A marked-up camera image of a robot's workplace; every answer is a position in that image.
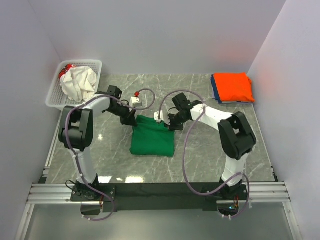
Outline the white plastic laundry basket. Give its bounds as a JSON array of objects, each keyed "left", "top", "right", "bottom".
[{"left": 46, "top": 59, "right": 103, "bottom": 110}]

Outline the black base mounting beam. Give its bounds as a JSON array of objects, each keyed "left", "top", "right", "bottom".
[{"left": 69, "top": 182, "right": 251, "bottom": 214}]

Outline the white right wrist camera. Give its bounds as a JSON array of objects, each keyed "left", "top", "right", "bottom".
[{"left": 153, "top": 110, "right": 165, "bottom": 123}]

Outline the green t shirt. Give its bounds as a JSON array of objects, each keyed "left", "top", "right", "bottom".
[{"left": 129, "top": 115, "right": 175, "bottom": 157}]

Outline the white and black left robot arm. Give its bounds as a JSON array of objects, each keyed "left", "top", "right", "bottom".
[{"left": 58, "top": 85, "right": 137, "bottom": 201}]

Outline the white crumpled t shirt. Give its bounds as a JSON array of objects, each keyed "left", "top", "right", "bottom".
[{"left": 59, "top": 66, "right": 98, "bottom": 103}]

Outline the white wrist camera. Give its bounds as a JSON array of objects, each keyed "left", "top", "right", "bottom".
[
  {"left": 153, "top": 110, "right": 165, "bottom": 123},
  {"left": 129, "top": 91, "right": 143, "bottom": 108}
]

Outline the folded orange t shirt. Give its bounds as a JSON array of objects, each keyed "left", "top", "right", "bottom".
[{"left": 213, "top": 72, "right": 255, "bottom": 103}]

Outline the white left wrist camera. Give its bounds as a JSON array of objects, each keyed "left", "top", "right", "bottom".
[{"left": 129, "top": 91, "right": 143, "bottom": 108}]

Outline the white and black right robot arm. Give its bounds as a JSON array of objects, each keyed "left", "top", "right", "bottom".
[{"left": 168, "top": 93, "right": 257, "bottom": 200}]

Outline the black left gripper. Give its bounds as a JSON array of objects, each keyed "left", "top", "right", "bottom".
[{"left": 106, "top": 103, "right": 138, "bottom": 127}]

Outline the folded blue t shirt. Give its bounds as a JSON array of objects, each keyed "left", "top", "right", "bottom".
[{"left": 210, "top": 74, "right": 222, "bottom": 104}]

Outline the red garment in basket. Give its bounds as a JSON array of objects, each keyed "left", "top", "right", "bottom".
[{"left": 58, "top": 63, "right": 77, "bottom": 79}]

